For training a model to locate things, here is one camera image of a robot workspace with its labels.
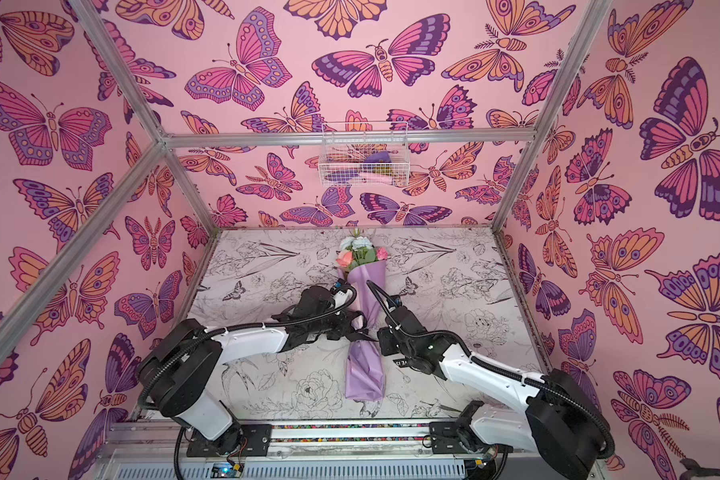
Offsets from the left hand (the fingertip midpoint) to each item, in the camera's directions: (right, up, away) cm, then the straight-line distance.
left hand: (359, 311), depth 87 cm
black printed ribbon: (+1, -6, 0) cm, 6 cm away
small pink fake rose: (+7, +17, +19) cm, 27 cm away
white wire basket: (+1, +49, +8) cm, 50 cm away
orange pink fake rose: (-5, +15, +19) cm, 25 cm away
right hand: (+7, -4, -3) cm, 9 cm away
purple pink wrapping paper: (+2, -15, -9) cm, 17 cm away
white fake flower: (-2, +21, +18) cm, 28 cm away
